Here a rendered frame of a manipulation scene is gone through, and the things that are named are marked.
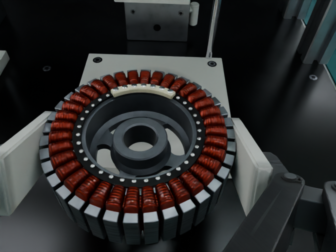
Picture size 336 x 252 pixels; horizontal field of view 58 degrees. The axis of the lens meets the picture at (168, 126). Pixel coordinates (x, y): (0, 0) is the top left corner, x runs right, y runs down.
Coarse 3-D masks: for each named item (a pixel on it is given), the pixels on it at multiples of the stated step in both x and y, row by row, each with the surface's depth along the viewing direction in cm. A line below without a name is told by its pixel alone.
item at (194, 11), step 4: (192, 4) 36; (196, 4) 36; (192, 8) 36; (196, 8) 36; (192, 12) 36; (196, 12) 36; (192, 16) 36; (196, 16) 37; (192, 20) 37; (196, 20) 37; (192, 24) 37
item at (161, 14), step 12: (132, 12) 35; (144, 12) 35; (156, 12) 35; (168, 12) 35; (180, 12) 35; (132, 24) 36; (144, 24) 36; (156, 24) 36; (168, 24) 36; (180, 24) 36; (132, 36) 38; (144, 36) 38; (156, 36) 37; (168, 36) 37; (180, 36) 37
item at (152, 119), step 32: (96, 96) 19; (128, 96) 20; (160, 96) 20; (192, 96) 19; (64, 128) 17; (96, 128) 19; (128, 128) 19; (160, 128) 19; (192, 128) 18; (224, 128) 17; (64, 160) 16; (96, 160) 19; (128, 160) 17; (160, 160) 18; (192, 160) 16; (224, 160) 16; (64, 192) 15; (96, 192) 14; (128, 192) 15; (160, 192) 15; (192, 192) 15; (96, 224) 15; (128, 224) 14; (160, 224) 16
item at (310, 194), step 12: (276, 156) 16; (276, 168) 15; (312, 192) 13; (300, 204) 12; (312, 204) 12; (300, 216) 12; (312, 216) 12; (324, 216) 12; (300, 228) 13; (312, 228) 12; (324, 228) 12
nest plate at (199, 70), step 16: (96, 64) 33; (112, 64) 33; (128, 64) 33; (144, 64) 33; (160, 64) 33; (176, 64) 33; (192, 64) 33; (208, 64) 33; (80, 80) 31; (192, 80) 32; (208, 80) 32; (224, 80) 32; (224, 96) 30; (144, 144) 26; (176, 144) 26
